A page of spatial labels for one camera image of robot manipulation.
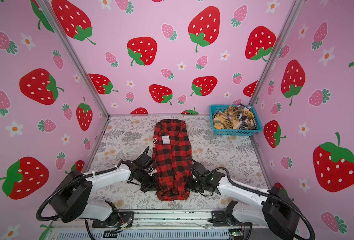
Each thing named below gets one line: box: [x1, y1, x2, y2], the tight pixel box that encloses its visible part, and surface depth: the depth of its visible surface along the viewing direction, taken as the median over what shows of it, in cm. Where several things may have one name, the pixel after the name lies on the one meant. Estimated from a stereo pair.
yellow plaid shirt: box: [213, 103, 257, 130], surface depth 106 cm
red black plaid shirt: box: [153, 119, 192, 202], surface depth 95 cm
